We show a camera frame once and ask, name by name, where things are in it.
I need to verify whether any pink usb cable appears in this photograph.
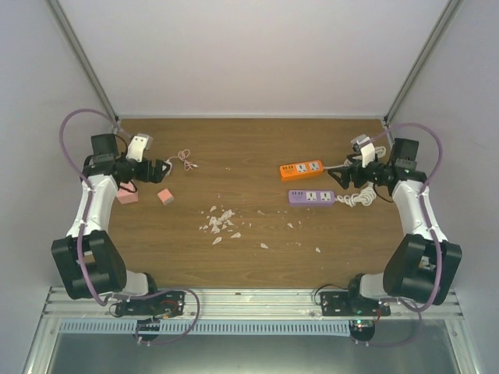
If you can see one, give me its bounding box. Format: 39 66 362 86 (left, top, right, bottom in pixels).
168 150 200 172

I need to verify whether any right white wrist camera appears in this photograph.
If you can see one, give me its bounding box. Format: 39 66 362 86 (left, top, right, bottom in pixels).
351 134 377 168

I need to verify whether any purple power strip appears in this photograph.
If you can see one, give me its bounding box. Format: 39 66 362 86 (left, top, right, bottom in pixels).
288 189 335 206

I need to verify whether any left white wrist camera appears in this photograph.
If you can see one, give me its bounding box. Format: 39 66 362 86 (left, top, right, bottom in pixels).
126 133 153 162

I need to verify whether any small pink plug adapter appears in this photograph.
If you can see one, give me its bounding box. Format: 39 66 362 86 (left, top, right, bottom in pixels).
157 189 174 205

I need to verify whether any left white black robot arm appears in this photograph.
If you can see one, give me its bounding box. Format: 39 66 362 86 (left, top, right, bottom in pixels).
51 134 171 315

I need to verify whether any grey slotted cable duct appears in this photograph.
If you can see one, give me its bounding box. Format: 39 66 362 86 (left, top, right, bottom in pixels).
59 319 350 337

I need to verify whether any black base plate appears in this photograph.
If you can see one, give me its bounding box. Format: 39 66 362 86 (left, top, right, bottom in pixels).
109 291 186 319
312 284 391 318

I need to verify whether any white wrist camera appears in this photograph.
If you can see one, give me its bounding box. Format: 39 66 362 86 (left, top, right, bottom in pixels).
126 133 153 162
351 134 377 168

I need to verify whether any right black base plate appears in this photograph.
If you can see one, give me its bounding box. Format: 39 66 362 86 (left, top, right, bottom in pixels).
312 284 391 318

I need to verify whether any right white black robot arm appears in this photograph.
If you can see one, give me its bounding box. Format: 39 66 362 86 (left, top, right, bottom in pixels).
328 135 462 316

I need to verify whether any pink cube socket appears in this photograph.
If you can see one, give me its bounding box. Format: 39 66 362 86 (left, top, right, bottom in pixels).
116 181 139 204

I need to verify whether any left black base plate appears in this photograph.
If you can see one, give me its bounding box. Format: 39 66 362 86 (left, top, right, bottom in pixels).
109 291 186 319

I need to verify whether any aluminium front rail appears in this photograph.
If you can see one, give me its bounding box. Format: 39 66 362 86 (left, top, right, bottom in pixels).
41 288 464 322

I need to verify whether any orange power strip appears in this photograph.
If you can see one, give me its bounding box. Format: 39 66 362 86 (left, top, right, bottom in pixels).
279 160 324 182

